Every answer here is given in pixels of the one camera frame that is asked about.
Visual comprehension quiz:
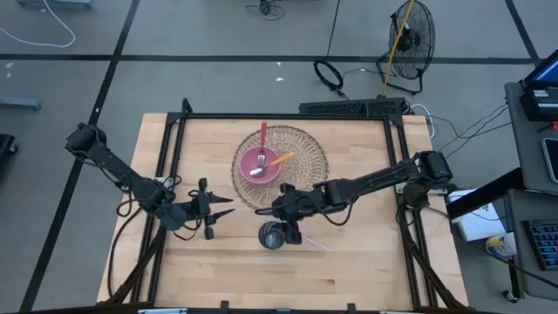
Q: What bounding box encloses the black floor fan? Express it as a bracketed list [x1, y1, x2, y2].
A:
[376, 0, 437, 96]

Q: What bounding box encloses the round woven placemat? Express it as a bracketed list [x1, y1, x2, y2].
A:
[230, 125, 330, 211]

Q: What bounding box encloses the black desktop device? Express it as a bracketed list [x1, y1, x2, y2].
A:
[519, 85, 558, 122]

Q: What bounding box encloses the grey equipment base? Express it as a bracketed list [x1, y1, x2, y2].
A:
[16, 0, 94, 11]

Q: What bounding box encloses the laptop with blue screen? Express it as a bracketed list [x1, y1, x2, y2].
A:
[521, 48, 558, 89]

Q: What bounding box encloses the black hanging cable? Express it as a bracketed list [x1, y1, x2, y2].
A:
[325, 0, 342, 58]

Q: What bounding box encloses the grey keyboard desk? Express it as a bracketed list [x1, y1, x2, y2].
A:
[505, 188, 558, 302]

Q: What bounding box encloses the white box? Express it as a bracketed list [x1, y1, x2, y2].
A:
[446, 188, 507, 242]

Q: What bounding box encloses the black cable bundle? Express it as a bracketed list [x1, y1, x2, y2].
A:
[244, 0, 287, 23]

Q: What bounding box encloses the grey floor foot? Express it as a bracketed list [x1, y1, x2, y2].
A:
[0, 96, 43, 113]

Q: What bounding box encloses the pink bowl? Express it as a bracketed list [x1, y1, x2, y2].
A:
[238, 145, 282, 186]

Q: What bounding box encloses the spoon with orange handle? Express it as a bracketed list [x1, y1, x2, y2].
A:
[248, 151, 295, 178]

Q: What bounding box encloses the coiled black cable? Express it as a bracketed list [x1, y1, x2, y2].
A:
[312, 58, 350, 100]

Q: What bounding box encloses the grey side table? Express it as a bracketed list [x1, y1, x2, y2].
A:
[503, 79, 558, 195]

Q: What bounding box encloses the black metal table frame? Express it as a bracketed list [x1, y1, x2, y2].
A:
[96, 98, 471, 313]

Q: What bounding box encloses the white-edged tablet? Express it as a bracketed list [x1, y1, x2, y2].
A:
[541, 136, 558, 185]

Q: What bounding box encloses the yellow hanging cable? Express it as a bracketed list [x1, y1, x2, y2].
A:
[382, 0, 416, 98]

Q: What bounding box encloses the white and yellow bottle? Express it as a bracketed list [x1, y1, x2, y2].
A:
[484, 231, 518, 259]

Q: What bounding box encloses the white floor cable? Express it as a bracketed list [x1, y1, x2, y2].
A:
[0, 0, 77, 50]

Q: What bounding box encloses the fork with red handle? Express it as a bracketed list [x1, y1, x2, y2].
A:
[256, 121, 269, 169]

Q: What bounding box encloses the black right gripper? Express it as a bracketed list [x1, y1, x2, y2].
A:
[269, 183, 316, 246]

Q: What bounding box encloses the black power strip box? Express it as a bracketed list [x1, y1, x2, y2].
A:
[298, 96, 409, 119]

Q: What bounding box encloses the white cable by frame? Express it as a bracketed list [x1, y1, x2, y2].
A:
[409, 102, 436, 140]

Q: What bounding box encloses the pink drinking straw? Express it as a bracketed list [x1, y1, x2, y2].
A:
[301, 233, 333, 254]

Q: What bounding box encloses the black keyboard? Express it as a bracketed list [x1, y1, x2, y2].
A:
[521, 218, 558, 272]

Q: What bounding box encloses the dark faceted glass tumbler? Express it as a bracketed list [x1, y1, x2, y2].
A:
[257, 220, 288, 251]

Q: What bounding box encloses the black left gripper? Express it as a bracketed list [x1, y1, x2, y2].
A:
[184, 177, 237, 242]

